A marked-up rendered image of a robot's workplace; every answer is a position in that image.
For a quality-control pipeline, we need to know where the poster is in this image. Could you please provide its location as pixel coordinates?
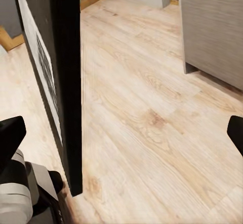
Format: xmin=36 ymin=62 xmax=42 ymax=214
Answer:
xmin=15 ymin=0 xmax=83 ymax=197

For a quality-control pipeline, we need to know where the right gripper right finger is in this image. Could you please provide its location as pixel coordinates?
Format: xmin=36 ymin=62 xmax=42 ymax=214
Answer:
xmin=227 ymin=116 xmax=243 ymax=156

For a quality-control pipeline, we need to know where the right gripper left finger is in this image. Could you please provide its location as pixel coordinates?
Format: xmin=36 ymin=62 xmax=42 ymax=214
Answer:
xmin=0 ymin=116 xmax=26 ymax=177

